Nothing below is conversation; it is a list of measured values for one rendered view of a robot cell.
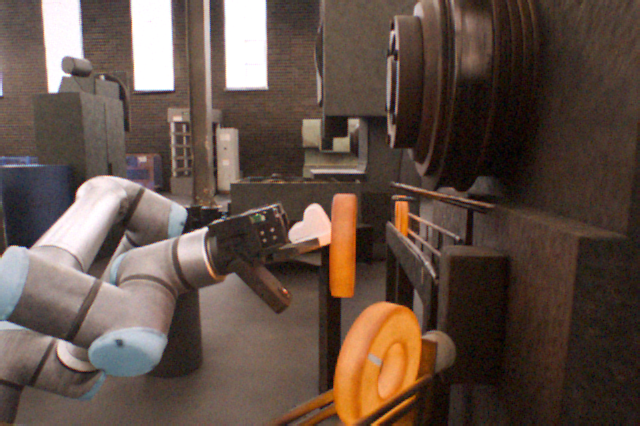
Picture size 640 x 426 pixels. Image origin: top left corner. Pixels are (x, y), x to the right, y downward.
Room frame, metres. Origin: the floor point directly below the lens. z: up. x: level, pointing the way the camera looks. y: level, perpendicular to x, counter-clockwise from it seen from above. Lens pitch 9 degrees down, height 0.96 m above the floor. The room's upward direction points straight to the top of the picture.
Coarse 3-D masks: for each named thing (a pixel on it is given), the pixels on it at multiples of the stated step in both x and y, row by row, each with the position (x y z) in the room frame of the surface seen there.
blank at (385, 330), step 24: (384, 312) 0.48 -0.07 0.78; (408, 312) 0.51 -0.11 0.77; (360, 336) 0.45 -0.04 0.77; (384, 336) 0.46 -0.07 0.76; (408, 336) 0.51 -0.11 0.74; (360, 360) 0.43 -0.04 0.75; (384, 360) 0.53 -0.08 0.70; (408, 360) 0.51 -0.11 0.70; (336, 384) 0.44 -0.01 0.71; (360, 384) 0.42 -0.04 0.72; (384, 384) 0.50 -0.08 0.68; (408, 384) 0.51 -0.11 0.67; (336, 408) 0.44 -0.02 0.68; (360, 408) 0.43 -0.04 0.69
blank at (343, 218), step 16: (336, 208) 0.61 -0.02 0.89; (352, 208) 0.61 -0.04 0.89; (336, 224) 0.59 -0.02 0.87; (352, 224) 0.59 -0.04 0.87; (336, 240) 0.58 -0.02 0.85; (352, 240) 0.58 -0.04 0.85; (336, 256) 0.58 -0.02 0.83; (352, 256) 0.58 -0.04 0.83; (336, 272) 0.58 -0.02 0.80; (352, 272) 0.58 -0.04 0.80; (336, 288) 0.60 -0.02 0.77; (352, 288) 0.60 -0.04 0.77
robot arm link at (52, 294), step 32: (96, 192) 0.91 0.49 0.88; (128, 192) 1.03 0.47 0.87; (64, 224) 0.68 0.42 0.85; (96, 224) 0.75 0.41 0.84; (32, 256) 0.52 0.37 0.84; (64, 256) 0.57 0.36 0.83; (0, 288) 0.48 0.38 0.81; (32, 288) 0.49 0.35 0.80; (64, 288) 0.51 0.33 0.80; (96, 288) 0.54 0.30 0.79; (0, 320) 0.49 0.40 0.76; (32, 320) 0.49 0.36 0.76; (64, 320) 0.50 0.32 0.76
